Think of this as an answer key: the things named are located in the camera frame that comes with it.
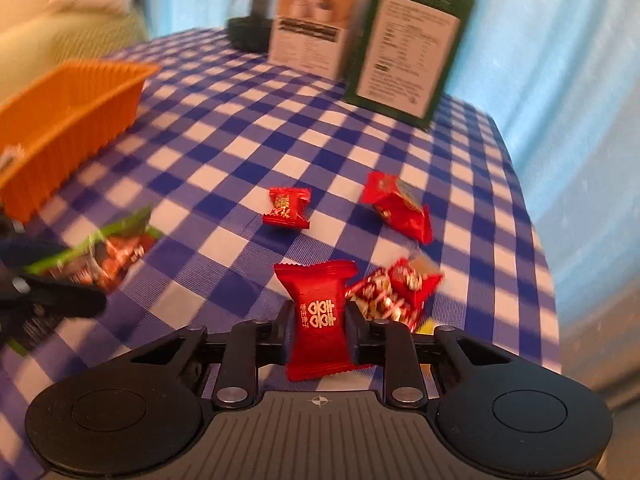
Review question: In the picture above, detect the small red candy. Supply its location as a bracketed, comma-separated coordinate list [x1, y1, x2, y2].
[262, 186, 313, 230]

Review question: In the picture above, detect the red white patterned candy packet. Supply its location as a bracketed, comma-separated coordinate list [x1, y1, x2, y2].
[345, 256, 446, 334]

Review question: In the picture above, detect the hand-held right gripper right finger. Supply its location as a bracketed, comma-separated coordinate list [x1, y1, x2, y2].
[344, 302, 506, 409]

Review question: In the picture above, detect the green snack packet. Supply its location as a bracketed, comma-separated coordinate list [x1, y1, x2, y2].
[10, 205, 166, 356]

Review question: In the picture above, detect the green cardboard box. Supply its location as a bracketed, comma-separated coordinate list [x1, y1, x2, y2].
[344, 0, 476, 132]

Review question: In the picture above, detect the large red candy packet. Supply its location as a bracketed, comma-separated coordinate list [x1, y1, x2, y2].
[272, 259, 375, 382]

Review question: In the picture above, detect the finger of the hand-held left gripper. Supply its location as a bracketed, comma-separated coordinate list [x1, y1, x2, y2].
[0, 205, 73, 276]
[0, 275, 108, 349]

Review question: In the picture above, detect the white cardboard box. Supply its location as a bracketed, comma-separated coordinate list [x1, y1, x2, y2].
[268, 0, 374, 80]

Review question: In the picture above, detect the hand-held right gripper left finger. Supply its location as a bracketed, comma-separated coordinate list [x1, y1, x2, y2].
[114, 301, 296, 409]

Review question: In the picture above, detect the orange plastic tray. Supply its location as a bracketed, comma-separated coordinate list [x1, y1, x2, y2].
[0, 58, 162, 223]

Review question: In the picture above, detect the light blue curtain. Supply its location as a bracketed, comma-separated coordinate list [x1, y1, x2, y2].
[139, 0, 640, 403]

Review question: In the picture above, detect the light green sofa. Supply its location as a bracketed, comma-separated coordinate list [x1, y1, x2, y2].
[0, 0, 151, 103]

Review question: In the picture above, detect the blue white checkered tablecloth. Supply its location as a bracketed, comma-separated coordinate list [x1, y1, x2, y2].
[0, 26, 562, 480]

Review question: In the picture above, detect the dark glass jar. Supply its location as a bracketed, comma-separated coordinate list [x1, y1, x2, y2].
[226, 0, 285, 52]

